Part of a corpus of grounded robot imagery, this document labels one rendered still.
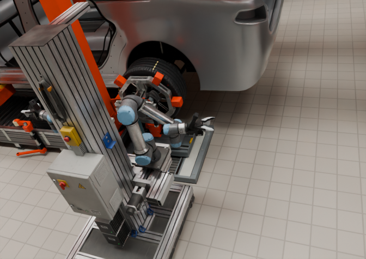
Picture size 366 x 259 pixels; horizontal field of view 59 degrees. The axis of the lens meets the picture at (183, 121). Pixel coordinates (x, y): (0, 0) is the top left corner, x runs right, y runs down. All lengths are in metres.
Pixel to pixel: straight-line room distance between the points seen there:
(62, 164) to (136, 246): 1.04
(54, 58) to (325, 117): 3.09
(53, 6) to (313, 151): 2.81
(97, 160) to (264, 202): 1.70
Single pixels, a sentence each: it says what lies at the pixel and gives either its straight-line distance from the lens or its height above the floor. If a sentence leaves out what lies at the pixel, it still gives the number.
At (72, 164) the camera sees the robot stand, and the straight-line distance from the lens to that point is 2.26.
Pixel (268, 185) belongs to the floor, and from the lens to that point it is 3.36.
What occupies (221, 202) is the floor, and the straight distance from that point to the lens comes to 3.27.
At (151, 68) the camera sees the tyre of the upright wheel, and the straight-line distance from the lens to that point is 3.06.
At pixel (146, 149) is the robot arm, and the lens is 2.37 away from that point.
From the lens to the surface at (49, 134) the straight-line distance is 4.25.
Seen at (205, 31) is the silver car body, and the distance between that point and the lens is 2.98.
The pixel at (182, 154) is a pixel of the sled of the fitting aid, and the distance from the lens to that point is 3.57.
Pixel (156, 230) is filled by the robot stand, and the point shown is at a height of 0.21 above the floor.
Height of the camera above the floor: 2.66
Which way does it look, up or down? 40 degrees down
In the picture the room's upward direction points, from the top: 14 degrees counter-clockwise
